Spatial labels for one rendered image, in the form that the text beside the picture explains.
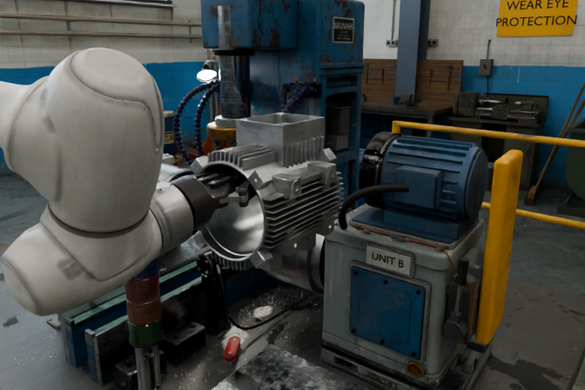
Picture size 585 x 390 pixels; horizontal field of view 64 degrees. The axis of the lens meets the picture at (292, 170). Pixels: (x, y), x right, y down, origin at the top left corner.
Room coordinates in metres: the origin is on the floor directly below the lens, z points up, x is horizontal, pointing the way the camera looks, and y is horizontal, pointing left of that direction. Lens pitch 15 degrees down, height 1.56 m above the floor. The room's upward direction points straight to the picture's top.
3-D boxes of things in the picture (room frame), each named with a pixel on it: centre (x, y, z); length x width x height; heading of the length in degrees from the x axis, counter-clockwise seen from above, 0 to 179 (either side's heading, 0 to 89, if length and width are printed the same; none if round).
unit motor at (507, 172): (0.98, -0.30, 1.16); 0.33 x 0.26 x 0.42; 54
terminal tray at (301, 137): (0.79, 0.02, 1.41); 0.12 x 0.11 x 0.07; 144
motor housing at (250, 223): (0.76, 0.04, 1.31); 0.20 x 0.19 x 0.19; 144
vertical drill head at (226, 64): (1.42, 0.17, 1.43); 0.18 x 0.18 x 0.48
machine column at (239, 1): (1.59, 0.05, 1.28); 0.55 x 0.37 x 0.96; 144
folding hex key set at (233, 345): (1.05, 0.15, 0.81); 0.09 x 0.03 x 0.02; 174
